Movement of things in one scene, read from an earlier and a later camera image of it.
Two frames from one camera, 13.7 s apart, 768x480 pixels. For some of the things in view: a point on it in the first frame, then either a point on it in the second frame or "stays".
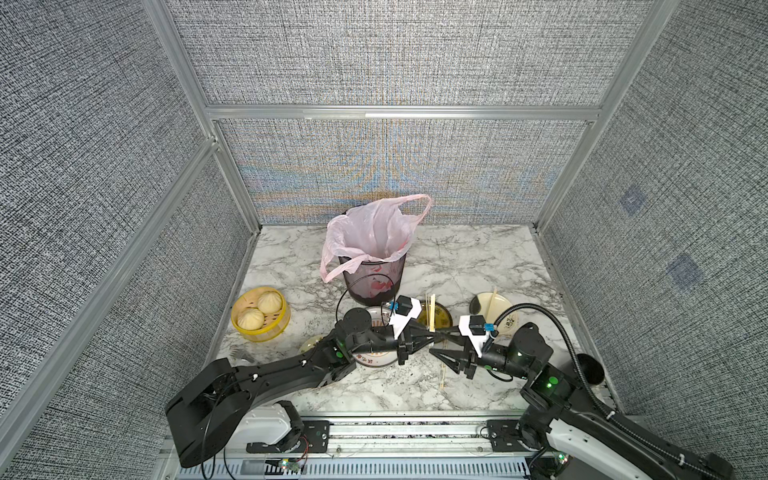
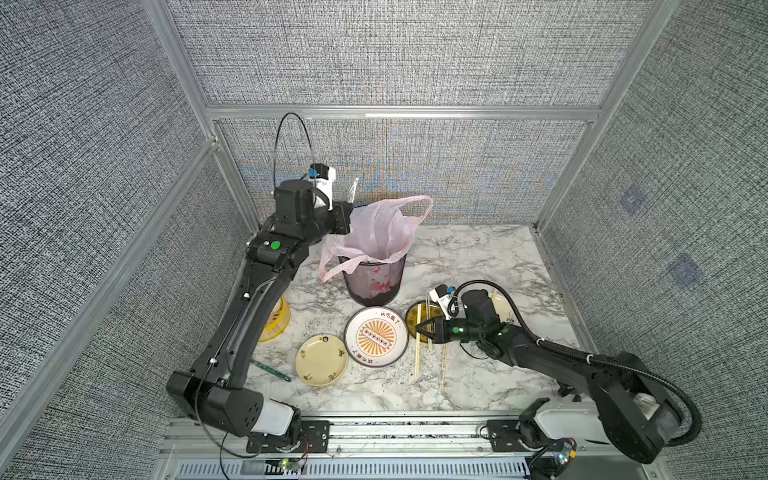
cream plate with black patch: (481, 303) stays
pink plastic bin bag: (378, 232) stays
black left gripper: (409, 339) -> (343, 213)
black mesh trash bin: (375, 283) stays
